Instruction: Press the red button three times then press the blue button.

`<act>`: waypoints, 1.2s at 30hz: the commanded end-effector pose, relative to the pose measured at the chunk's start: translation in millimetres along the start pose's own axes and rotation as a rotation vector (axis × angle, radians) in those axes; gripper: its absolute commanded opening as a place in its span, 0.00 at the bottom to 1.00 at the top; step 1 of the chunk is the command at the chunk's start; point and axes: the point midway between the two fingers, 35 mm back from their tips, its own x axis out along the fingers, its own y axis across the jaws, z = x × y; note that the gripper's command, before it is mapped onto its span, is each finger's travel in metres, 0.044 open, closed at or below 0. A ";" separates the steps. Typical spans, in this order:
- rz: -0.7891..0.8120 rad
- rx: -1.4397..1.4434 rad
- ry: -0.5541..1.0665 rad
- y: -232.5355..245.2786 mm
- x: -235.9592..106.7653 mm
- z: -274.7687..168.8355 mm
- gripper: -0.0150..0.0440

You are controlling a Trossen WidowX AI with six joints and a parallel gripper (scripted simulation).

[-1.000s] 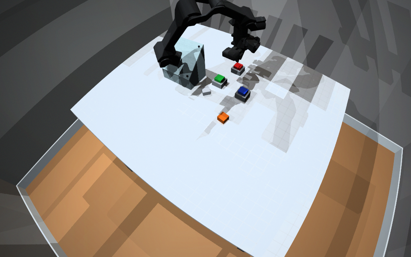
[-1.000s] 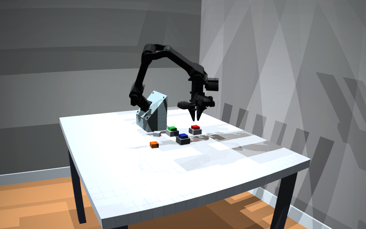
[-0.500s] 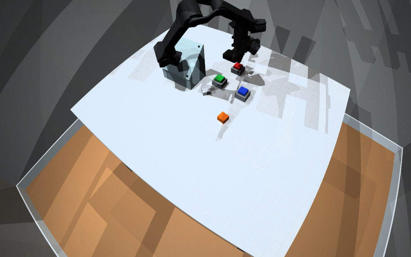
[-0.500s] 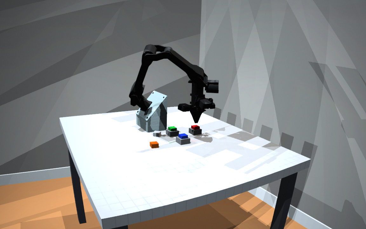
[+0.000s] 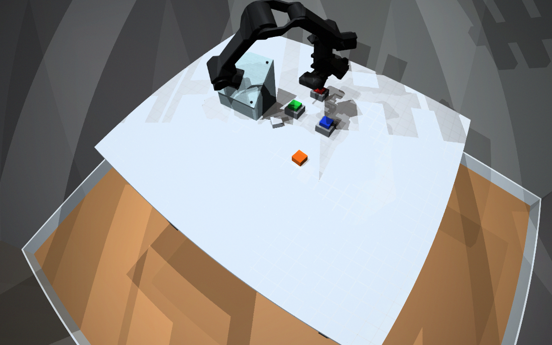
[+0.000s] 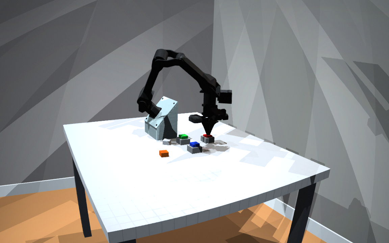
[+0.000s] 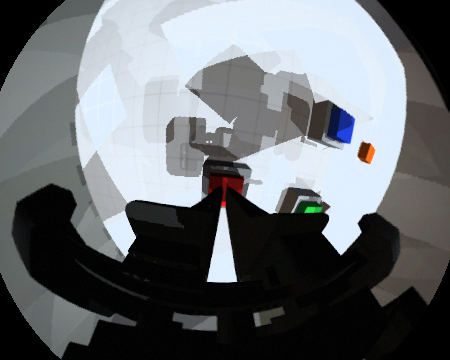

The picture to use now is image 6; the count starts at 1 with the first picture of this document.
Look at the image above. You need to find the orange block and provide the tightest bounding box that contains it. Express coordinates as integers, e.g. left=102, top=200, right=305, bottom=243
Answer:
left=159, top=150, right=169, bottom=158

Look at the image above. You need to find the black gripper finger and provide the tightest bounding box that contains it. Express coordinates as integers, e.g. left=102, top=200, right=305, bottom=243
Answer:
left=201, top=122, right=210, bottom=135
left=209, top=120, right=219, bottom=135

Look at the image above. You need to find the green button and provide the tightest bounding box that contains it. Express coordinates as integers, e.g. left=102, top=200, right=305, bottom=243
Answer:
left=176, top=134, right=190, bottom=145

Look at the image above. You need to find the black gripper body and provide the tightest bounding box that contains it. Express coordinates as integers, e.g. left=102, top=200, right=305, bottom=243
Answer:
left=189, top=103, right=228, bottom=123

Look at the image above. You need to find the blue button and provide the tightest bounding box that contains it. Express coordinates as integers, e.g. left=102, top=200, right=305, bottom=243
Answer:
left=187, top=142, right=202, bottom=154

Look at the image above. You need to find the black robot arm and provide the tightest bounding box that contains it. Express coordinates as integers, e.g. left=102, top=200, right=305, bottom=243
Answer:
left=137, top=49, right=232, bottom=121

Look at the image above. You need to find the red button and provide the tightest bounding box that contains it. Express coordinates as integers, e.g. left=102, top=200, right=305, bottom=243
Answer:
left=201, top=134, right=215, bottom=144

